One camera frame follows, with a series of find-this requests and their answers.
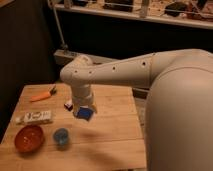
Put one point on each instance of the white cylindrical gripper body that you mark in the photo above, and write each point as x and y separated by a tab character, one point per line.
82	95

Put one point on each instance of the pale translucent gripper finger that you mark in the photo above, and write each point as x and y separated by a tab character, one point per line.
94	109

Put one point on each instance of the orange ceramic bowl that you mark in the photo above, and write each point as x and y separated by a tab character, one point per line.
29	139

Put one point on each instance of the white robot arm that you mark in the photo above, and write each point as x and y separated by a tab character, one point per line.
179	106

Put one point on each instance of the small dark red-white box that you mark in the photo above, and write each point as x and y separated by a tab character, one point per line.
68	105

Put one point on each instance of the orange toy carrot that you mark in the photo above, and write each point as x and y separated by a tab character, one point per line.
43	95

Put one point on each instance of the blue cup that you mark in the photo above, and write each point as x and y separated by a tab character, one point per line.
61	136

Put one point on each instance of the white rectangular box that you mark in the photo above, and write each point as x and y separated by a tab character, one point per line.
41	117

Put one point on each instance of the metal stand pole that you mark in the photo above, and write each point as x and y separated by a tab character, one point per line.
64	46

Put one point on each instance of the cluttered background shelf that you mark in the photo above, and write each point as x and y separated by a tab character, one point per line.
188	13

